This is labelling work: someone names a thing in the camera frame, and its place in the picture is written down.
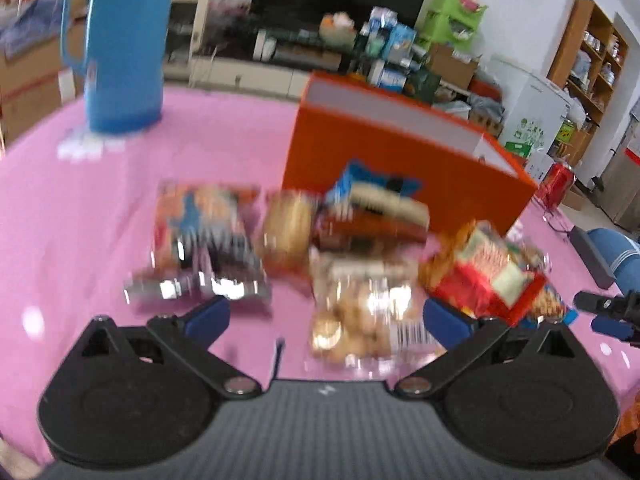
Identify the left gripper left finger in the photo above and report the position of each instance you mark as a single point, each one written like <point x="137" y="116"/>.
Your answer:
<point x="187" y="339"/>

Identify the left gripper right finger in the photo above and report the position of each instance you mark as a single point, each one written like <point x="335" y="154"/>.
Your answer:
<point x="467" y="342"/>

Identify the clear bag of small cookies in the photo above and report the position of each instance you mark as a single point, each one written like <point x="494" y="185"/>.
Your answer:
<point x="368" y="313"/>

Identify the blue chair seat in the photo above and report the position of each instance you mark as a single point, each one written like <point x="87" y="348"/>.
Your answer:
<point x="621" y="254"/>

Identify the red peanut snack bag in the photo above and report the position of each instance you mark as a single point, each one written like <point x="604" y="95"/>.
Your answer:
<point x="481" y="274"/>

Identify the silver foil biscuit pack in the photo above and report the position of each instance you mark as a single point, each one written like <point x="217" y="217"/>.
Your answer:
<point x="201" y="246"/>

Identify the eyeglasses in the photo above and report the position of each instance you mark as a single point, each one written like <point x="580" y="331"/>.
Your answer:
<point x="552" y="218"/>

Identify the red soda can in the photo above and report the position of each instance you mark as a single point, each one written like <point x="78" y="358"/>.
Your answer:
<point x="555" y="185"/>

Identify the brown chocolate cookie pack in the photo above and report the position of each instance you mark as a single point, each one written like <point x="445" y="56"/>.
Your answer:
<point x="285" y="236"/>

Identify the blue snack pack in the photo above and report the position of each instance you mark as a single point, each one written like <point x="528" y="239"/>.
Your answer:
<point x="368" y="212"/>

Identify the orange storage box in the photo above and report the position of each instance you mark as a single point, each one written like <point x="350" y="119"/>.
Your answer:
<point x="464" y="174"/>

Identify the white chest freezer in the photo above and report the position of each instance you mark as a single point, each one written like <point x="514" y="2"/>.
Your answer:
<point x="534" y="107"/>

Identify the wooden shelf unit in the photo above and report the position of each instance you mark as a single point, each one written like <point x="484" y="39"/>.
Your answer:
<point x="587" y="64"/>

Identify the white TV cabinet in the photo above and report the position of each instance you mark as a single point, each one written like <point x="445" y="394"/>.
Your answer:
<point x="246" y="77"/>

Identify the large cardboard box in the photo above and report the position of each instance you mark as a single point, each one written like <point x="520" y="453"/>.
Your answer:
<point x="34" y="84"/>

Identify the green plastic rack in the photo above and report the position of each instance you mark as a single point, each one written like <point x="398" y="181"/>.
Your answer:
<point x="454" y="23"/>

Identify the blue thermos jug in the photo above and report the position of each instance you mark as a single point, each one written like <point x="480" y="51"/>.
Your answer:
<point x="122" y="64"/>

